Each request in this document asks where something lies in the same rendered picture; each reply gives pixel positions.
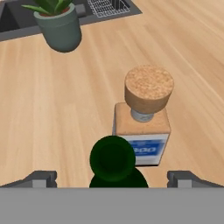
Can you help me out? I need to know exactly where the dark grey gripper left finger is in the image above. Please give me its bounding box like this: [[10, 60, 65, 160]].
[[0, 171, 58, 189]]

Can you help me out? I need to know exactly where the square bottle with cork stopper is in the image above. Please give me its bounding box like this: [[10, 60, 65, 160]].
[[112, 65, 175, 167]]

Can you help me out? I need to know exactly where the dark grey sink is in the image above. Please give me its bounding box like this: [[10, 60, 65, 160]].
[[0, 0, 144, 42]]

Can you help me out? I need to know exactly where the dark green glass bottle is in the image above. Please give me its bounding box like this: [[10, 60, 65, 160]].
[[88, 135, 150, 189]]

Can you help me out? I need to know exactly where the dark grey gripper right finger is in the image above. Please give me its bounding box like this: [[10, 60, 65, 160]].
[[166, 171, 224, 189]]

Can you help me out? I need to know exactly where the potted plant in green pot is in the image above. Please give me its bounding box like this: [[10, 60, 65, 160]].
[[20, 0, 83, 53]]

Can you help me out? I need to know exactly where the wire dish rack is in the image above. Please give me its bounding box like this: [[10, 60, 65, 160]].
[[87, 0, 131, 18]]

